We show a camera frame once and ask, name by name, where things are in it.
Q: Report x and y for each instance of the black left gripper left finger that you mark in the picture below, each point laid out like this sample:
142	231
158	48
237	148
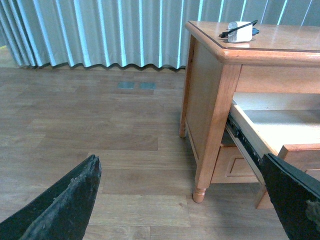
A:
62	212

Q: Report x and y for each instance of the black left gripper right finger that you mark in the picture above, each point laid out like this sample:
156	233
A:
295	196

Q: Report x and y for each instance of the wooden drawer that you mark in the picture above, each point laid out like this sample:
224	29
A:
291	132
231	167

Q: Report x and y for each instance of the white charger adapter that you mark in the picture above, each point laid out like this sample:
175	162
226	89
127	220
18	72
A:
243	34

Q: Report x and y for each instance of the wooden nightstand cabinet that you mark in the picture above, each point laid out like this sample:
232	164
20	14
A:
279	65

